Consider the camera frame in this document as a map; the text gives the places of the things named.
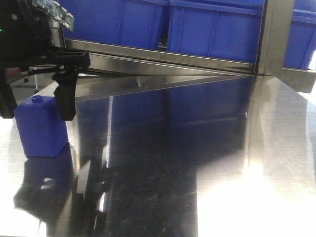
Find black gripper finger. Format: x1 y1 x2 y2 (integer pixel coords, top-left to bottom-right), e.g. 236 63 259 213
0 68 17 119
52 68 79 121

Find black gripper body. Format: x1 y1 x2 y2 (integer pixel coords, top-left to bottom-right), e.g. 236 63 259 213
0 0 89 70

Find blue plastic block part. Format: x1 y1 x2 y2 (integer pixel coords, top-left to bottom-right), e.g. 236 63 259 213
14 95 68 157

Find stainless steel shelf rack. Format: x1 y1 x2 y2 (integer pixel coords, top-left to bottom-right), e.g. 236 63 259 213
50 0 316 94

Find green circuit board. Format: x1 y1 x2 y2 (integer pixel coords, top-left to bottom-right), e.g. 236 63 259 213
32 0 75 31

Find large blue bin left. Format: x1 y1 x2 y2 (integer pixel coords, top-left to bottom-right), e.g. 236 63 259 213
60 0 168 49

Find large blue bin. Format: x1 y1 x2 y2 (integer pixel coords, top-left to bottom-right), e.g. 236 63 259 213
167 0 263 63
60 0 168 49

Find large blue bin right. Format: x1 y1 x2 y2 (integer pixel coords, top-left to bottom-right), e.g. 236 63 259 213
167 0 263 63

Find blue bin far right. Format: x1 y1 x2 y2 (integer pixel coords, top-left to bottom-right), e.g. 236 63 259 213
284 9 316 70

